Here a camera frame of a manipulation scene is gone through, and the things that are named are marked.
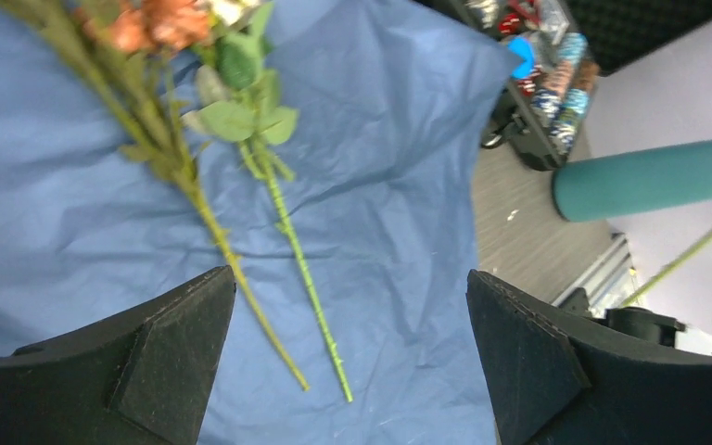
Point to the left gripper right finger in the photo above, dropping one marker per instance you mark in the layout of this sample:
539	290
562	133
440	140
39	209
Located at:
558	378

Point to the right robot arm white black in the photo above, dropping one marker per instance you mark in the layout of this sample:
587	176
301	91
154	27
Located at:
636	321

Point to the teal cylindrical vase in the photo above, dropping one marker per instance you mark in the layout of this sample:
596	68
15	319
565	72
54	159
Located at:
634	182

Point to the blue round chip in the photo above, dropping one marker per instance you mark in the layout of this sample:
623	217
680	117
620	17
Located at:
524	49

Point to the dark blue wrapping paper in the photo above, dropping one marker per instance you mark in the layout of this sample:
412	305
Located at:
392	98

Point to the brown rose stem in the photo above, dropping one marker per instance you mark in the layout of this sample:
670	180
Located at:
138	57

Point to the pink rose stem with bud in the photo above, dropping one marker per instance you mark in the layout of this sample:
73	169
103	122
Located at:
686	255

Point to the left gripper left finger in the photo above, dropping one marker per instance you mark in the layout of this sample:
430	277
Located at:
141	376

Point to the pale pink double rose stem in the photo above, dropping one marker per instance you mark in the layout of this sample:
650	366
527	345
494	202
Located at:
241	103

